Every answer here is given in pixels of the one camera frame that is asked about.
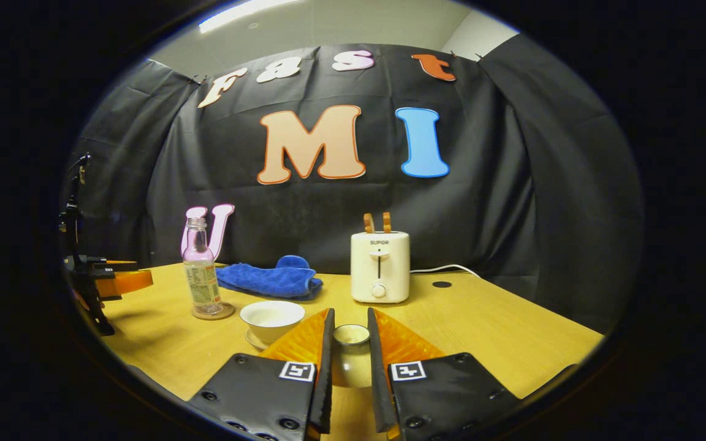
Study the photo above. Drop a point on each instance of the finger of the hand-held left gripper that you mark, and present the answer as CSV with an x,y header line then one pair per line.
x,y
131,282
121,265

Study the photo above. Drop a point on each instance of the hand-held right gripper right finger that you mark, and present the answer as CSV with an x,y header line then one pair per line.
x,y
379,380

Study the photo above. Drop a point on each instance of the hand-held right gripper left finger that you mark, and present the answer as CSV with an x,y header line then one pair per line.
x,y
325,380

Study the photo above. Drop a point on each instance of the pale green teacup lid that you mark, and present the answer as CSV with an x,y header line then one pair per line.
x,y
352,361

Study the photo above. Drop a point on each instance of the clear plastic water bottle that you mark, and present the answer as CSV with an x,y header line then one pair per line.
x,y
201,275

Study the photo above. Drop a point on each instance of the pale green teacup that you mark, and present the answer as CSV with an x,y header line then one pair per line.
x,y
272,321

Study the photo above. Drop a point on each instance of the round wooden coaster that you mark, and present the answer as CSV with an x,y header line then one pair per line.
x,y
227,311

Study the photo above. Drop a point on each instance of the black tripod stand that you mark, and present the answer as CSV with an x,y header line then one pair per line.
x,y
73,211

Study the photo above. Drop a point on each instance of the pale green saucer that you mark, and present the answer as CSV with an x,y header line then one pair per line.
x,y
255,340

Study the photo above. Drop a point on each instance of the blue towel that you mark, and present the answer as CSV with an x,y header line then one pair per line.
x,y
267,280

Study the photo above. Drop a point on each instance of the white toaster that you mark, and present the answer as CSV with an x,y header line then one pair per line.
x,y
380,263

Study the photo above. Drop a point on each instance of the brown toast slice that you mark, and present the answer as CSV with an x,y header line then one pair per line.
x,y
387,222
368,223

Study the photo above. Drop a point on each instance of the black backdrop cloth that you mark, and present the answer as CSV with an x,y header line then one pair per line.
x,y
328,208

